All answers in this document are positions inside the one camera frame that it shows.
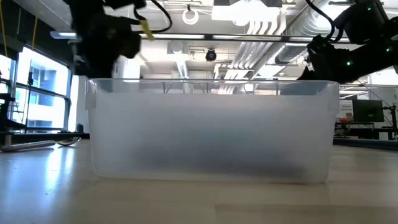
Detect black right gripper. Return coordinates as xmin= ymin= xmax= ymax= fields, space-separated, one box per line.
xmin=280 ymin=34 xmax=346 ymax=96

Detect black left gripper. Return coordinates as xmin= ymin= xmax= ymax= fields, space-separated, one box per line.
xmin=72 ymin=15 xmax=142 ymax=93

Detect translucent plastic bin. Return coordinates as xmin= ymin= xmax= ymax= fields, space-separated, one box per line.
xmin=85 ymin=77 xmax=340 ymax=184

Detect white ceiling ducts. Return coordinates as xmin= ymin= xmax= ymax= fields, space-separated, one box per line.
xmin=214 ymin=18 xmax=335 ymax=94

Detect silver spoon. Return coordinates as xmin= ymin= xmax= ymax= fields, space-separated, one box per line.
xmin=57 ymin=136 xmax=83 ymax=147

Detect black computer monitor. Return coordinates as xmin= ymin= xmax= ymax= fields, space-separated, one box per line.
xmin=351 ymin=99 xmax=385 ymax=123

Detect black tripod stand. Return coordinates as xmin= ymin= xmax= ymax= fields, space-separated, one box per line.
xmin=24 ymin=71 xmax=34 ymax=134

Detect dark background desk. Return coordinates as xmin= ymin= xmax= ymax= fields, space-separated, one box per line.
xmin=334 ymin=121 xmax=398 ymax=141

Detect yellow cable tag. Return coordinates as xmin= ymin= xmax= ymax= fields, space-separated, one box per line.
xmin=139 ymin=19 xmax=155 ymax=42

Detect dark horizontal frame bar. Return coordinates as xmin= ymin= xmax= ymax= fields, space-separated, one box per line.
xmin=51 ymin=30 xmax=352 ymax=44

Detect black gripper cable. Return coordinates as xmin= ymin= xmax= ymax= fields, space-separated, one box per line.
xmin=132 ymin=0 xmax=174 ymax=34

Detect round black overhead camera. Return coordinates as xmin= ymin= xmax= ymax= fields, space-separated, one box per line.
xmin=205 ymin=48 xmax=218 ymax=62

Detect white coiled cable ring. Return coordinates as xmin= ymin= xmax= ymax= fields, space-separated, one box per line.
xmin=182 ymin=8 xmax=200 ymax=26

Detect yellow hanging cable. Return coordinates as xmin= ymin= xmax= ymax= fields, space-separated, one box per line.
xmin=0 ymin=0 xmax=8 ymax=58

